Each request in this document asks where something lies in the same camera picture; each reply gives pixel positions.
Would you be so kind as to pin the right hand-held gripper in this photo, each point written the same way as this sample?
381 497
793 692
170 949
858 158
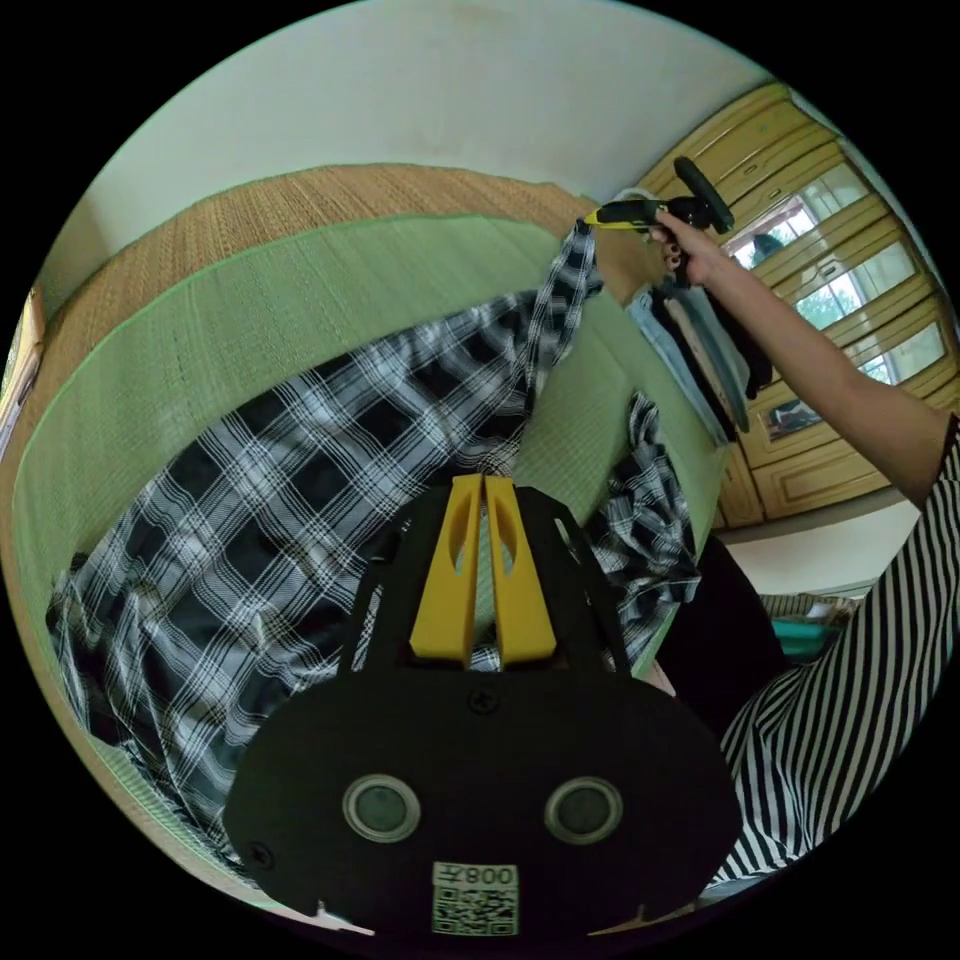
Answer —
660 208

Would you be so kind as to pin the yellow wooden cupboard with glass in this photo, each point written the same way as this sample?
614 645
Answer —
840 225

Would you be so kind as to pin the person's body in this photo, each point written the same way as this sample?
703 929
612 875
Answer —
840 735

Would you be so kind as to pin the person's right forearm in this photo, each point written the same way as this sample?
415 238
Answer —
825 352

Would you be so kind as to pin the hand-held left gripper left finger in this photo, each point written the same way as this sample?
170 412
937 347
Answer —
442 600

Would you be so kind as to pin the pile of clothes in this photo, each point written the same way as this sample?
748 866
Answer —
705 352

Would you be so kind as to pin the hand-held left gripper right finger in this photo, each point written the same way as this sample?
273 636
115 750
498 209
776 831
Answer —
525 607

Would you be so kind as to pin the black and white checkered pants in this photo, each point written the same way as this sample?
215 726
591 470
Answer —
247 480

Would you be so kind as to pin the person's right hand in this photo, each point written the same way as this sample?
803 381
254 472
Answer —
694 255

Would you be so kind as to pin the bed with green woven mat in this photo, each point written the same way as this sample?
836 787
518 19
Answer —
225 315

